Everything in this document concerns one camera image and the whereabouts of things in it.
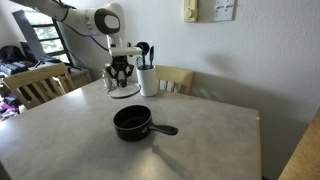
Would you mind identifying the silver utensil in holder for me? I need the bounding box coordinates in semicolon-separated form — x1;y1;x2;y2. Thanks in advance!
136;57;143;70

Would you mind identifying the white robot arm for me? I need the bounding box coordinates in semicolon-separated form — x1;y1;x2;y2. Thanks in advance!
11;0;138;87

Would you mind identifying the black spatula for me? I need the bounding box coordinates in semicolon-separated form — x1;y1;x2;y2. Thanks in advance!
149;46;154;68

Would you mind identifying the white utensil holder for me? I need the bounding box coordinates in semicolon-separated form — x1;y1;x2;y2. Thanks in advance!
137;65;159;97

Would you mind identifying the black pot with handle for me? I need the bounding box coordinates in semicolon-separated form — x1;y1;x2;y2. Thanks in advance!
113;105;178;142

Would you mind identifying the glass lid with black knob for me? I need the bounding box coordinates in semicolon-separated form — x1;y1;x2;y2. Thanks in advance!
107;83;140;99

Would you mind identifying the small wooden side table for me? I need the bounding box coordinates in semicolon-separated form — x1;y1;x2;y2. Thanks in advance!
62;68;92;89

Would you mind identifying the black ladle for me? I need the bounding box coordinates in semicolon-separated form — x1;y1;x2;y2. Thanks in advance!
137;42;150;69

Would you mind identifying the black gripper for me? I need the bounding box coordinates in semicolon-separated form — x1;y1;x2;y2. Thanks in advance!
112;56;132;86

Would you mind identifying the white wall switch plate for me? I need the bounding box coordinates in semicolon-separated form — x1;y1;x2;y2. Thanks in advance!
212;0;235;22

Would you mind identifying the glass salt shaker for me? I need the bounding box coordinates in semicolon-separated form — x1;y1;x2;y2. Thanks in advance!
102;63;113;90

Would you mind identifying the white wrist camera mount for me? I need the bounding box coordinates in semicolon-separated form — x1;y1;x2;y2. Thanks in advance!
109;47;142;56

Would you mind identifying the wooden chair behind table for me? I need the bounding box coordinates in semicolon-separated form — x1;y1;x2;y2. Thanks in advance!
156;65;194;95

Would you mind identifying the wooden chair at left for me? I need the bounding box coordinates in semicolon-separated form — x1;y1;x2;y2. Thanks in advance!
3;63;75;109

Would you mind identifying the wooden furniture edge at right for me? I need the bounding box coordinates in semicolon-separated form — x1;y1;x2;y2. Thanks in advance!
278;108;320;180

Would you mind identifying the beige wall thermostat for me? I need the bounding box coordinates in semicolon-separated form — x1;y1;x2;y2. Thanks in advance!
183;0;198;22

